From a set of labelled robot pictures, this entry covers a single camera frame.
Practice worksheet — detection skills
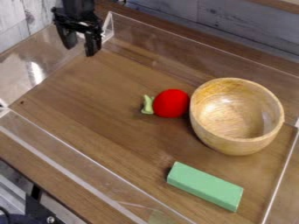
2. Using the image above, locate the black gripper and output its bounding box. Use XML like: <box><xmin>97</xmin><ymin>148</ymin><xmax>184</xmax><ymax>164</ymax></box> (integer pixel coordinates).
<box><xmin>50</xmin><ymin>0</ymin><xmax>103</xmax><ymax>57</ymax></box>

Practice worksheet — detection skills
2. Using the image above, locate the black cable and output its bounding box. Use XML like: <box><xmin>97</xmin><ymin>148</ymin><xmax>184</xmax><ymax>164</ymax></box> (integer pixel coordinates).
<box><xmin>0</xmin><ymin>206</ymin><xmax>12</xmax><ymax>224</ymax></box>

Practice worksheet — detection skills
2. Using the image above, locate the wooden bowl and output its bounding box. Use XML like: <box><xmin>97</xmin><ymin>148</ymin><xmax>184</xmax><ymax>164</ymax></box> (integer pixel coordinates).
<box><xmin>189</xmin><ymin>78</ymin><xmax>285</xmax><ymax>156</ymax></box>

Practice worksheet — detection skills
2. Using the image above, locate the red round plush tomato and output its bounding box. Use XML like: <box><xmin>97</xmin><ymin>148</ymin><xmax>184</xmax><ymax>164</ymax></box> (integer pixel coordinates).
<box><xmin>140</xmin><ymin>89</ymin><xmax>191</xmax><ymax>118</ymax></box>

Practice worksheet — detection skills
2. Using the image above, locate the black clamp with bolt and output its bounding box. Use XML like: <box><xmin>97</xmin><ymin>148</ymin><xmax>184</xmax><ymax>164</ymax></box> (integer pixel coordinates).
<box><xmin>24</xmin><ymin>195</ymin><xmax>65</xmax><ymax>224</ymax></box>

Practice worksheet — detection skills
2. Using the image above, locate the green rectangular block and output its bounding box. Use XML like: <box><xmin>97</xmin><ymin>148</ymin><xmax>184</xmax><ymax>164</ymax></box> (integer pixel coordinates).
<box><xmin>167</xmin><ymin>162</ymin><xmax>244</xmax><ymax>212</ymax></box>

